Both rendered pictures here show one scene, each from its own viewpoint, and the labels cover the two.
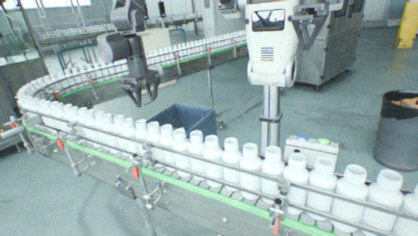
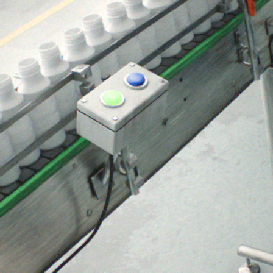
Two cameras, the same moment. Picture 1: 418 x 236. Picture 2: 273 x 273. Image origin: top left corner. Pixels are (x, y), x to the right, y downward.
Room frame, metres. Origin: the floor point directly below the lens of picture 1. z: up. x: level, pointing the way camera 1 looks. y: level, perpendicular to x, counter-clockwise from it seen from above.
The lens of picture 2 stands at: (0.81, -1.36, 1.66)
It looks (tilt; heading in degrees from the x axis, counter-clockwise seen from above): 31 degrees down; 103
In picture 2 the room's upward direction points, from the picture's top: 14 degrees counter-clockwise
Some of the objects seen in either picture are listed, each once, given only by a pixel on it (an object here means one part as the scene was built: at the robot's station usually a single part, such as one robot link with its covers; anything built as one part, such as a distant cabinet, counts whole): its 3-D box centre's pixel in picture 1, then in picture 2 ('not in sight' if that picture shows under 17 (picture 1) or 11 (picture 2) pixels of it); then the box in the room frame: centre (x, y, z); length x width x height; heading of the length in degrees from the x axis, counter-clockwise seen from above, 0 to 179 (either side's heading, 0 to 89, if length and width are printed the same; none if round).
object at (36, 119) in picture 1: (35, 140); not in sight; (1.07, 0.93, 0.96); 0.23 x 0.10 x 0.27; 147
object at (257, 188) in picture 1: (250, 171); (100, 55); (0.50, -0.10, 1.08); 0.06 x 0.06 x 0.17
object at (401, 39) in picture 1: (408, 25); not in sight; (6.09, -5.45, 0.55); 0.40 x 0.40 x 1.10; 57
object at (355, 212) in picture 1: (349, 198); (13, 119); (0.37, -0.30, 1.08); 0.06 x 0.06 x 0.17
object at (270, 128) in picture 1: (270, 144); not in sight; (1.12, -0.35, 0.74); 0.11 x 0.11 x 0.40; 57
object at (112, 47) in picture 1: (120, 36); not in sight; (0.65, 0.21, 1.46); 0.12 x 0.09 x 0.12; 147
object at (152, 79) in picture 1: (147, 88); not in sight; (0.70, 0.19, 1.29); 0.07 x 0.07 x 0.09; 57
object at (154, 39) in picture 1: (144, 60); not in sight; (5.01, 1.25, 0.59); 1.10 x 0.62 x 1.18; 129
